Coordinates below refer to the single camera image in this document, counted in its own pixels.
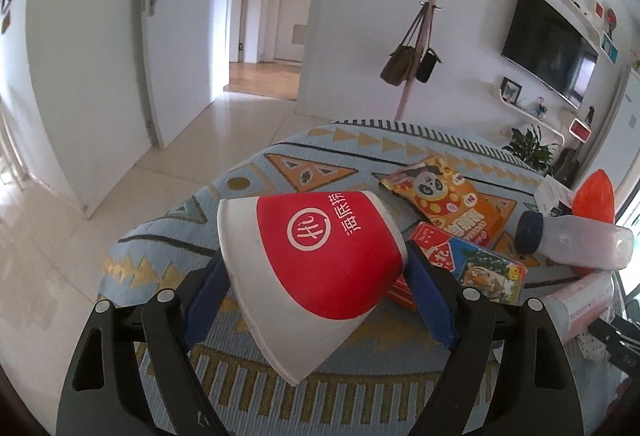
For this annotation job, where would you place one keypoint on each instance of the white paper box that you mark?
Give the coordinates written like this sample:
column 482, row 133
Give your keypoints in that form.
column 550, row 193

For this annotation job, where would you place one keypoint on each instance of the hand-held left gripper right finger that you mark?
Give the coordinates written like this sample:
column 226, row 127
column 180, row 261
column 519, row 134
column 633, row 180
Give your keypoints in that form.
column 430, row 303

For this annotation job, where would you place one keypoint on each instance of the small flower figurine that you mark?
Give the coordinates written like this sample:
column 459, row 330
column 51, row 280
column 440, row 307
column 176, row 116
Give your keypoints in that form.
column 540, row 107

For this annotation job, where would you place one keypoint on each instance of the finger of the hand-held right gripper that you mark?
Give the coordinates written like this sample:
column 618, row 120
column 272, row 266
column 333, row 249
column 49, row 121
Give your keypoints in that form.
column 622, row 343

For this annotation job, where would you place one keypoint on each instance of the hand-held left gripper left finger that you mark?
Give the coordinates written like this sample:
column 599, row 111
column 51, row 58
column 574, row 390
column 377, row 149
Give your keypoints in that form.
column 205, row 298

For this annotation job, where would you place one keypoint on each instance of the pink white packet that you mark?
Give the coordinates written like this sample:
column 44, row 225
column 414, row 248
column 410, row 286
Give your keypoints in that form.
column 580, row 301

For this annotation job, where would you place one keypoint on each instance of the brown tote bag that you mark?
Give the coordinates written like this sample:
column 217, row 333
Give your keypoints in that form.
column 397, row 66

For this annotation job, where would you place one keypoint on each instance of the potted green plant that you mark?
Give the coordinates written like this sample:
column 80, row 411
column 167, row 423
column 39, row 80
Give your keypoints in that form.
column 530, row 149

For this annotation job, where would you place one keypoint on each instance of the white curved low shelf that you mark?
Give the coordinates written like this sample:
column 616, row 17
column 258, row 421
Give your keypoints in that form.
column 530, row 116

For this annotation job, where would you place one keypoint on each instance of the small blue box shelf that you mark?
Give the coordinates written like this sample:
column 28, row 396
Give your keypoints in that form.
column 609, row 47

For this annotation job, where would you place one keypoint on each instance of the black flat television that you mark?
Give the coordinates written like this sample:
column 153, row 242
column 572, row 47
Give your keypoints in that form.
column 550, row 46

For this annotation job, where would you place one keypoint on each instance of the orange plastic bag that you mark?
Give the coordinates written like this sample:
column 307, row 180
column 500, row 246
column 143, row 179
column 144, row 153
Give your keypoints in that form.
column 595, row 196

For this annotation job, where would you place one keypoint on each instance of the round red fan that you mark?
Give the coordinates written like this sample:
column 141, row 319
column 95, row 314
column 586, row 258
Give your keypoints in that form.
column 612, row 19

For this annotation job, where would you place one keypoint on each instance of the orange panda snack packet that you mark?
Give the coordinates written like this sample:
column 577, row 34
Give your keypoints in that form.
column 435, row 196

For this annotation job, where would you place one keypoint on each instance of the red cube wall shelf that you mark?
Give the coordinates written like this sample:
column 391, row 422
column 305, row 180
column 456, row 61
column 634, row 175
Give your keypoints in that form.
column 599, row 9

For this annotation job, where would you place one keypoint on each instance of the pink coat rack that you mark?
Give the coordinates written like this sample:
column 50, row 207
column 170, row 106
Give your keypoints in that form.
column 425, row 16

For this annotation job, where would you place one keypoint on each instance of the red white box shelf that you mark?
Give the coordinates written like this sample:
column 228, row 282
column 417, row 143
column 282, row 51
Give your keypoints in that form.
column 580, row 129

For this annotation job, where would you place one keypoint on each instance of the red tiger picture card box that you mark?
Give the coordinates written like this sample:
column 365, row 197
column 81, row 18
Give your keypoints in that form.
column 480, row 266

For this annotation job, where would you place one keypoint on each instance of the white standing air conditioner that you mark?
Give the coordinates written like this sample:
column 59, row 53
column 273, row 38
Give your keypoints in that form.
column 631, row 116

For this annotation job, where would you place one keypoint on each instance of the red white paper cup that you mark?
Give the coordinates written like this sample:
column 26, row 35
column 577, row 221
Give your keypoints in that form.
column 325, row 266

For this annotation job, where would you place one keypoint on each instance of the clear bottle with blue cap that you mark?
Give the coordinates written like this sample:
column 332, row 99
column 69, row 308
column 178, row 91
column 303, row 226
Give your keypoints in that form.
column 575, row 241

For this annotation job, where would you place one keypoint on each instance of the patterned blue blanket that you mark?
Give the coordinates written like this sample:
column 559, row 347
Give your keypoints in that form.
column 310, row 166

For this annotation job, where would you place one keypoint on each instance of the butterfly picture frame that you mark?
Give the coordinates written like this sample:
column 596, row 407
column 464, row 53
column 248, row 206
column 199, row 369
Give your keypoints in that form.
column 511, row 90

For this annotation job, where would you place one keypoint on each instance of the small black bag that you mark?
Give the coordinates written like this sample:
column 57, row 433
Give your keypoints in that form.
column 426, row 66

